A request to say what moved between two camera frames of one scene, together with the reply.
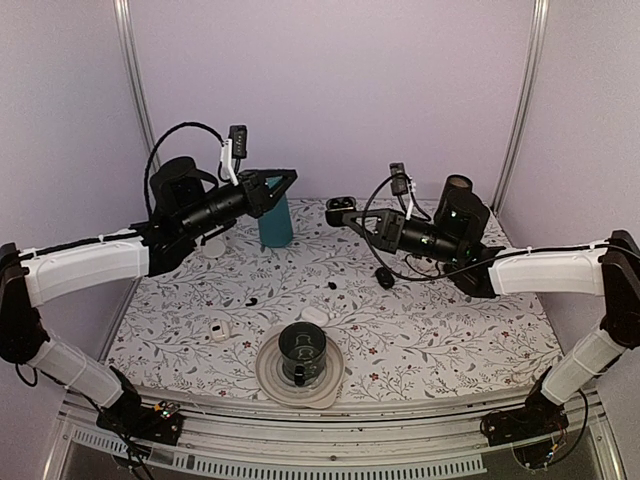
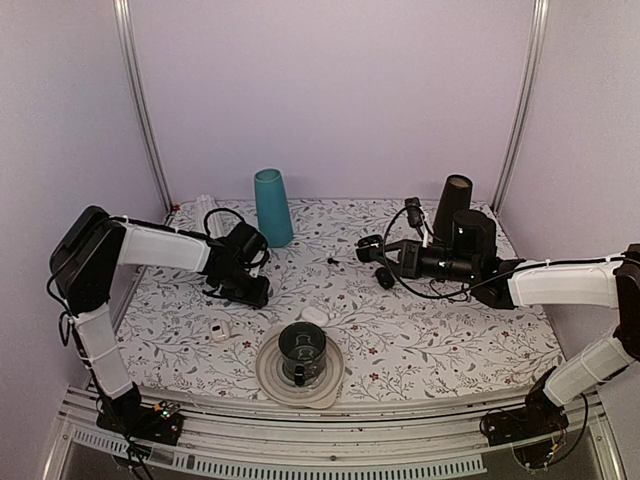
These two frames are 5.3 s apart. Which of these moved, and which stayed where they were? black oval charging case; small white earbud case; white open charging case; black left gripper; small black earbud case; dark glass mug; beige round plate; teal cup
Moved: black left gripper; black oval charging case
Stayed: small black earbud case; beige round plate; small white earbud case; white open charging case; dark glass mug; teal cup
